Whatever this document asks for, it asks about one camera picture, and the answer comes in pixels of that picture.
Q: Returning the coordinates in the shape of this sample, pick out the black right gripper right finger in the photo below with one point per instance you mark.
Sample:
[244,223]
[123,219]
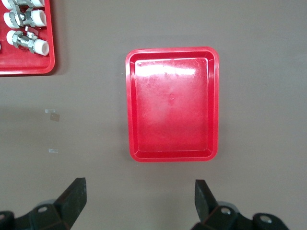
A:
[204,198]

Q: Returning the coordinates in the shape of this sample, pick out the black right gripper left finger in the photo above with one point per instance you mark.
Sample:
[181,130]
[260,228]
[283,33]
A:
[72,198]

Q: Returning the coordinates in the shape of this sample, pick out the clear tape strip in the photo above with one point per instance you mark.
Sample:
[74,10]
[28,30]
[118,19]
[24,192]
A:
[53,151]
[50,111]

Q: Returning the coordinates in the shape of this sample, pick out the brown square tape patch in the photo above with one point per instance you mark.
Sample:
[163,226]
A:
[55,117]

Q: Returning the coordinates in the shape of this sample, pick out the red plastic tray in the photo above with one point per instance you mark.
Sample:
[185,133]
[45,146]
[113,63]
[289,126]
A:
[170,115]

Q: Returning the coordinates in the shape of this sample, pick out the red tray holding valves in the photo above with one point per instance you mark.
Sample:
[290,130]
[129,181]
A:
[24,65]

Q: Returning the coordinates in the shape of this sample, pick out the metal valve with white caps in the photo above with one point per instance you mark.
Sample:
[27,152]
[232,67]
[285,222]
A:
[38,18]
[24,40]
[36,3]

